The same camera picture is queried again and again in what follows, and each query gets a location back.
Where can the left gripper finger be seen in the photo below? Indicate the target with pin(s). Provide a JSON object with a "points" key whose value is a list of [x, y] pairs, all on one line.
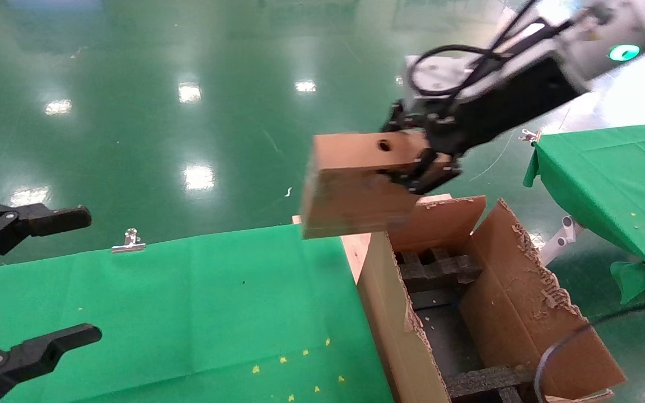
{"points": [[37, 352], [48, 219]]}

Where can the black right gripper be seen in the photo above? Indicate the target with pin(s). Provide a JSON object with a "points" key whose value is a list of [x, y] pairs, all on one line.
{"points": [[501, 109]]}

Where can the small brown cardboard box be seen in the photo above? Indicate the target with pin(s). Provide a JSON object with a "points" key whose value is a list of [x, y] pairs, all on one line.
{"points": [[350, 207]]}

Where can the large open cardboard carton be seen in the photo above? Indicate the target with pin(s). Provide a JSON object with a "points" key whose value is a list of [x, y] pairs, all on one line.
{"points": [[395, 313]]}

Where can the black foam carton liner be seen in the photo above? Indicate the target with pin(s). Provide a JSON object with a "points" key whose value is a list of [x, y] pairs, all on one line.
{"points": [[445, 336]]}

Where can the silver binder clip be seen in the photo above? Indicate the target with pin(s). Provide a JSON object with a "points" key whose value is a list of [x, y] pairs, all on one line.
{"points": [[129, 245], [531, 136]]}

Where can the black foam insert block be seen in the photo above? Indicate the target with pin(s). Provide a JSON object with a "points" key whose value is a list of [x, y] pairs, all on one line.
{"points": [[440, 268], [485, 380]]}

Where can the green table cloth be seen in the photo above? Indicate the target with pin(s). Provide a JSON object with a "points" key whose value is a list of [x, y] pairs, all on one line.
{"points": [[608, 168], [160, 308]]}

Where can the white table leg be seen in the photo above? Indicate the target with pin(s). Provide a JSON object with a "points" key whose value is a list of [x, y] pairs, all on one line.
{"points": [[560, 240]]}

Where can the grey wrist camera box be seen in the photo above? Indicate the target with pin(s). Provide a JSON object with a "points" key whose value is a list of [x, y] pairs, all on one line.
{"points": [[437, 75]]}

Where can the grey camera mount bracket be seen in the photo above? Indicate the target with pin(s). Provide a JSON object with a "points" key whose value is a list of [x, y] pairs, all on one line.
{"points": [[531, 32]]}

